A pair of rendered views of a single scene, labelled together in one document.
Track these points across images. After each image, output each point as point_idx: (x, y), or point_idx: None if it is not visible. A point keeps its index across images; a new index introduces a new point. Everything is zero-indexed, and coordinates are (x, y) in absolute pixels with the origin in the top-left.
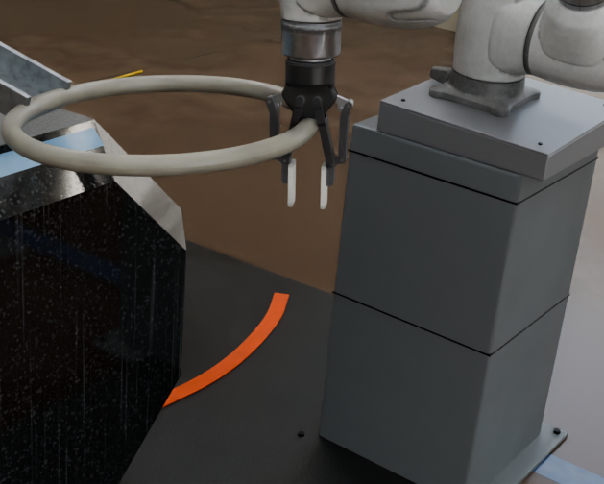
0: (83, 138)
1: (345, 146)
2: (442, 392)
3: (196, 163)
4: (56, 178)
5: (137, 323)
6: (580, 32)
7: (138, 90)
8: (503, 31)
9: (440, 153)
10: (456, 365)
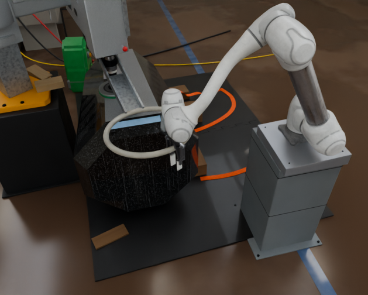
0: (154, 118)
1: (181, 157)
2: (260, 218)
3: (125, 155)
4: (141, 129)
5: (172, 166)
6: (308, 132)
7: None
8: (295, 117)
9: (265, 150)
10: (262, 213)
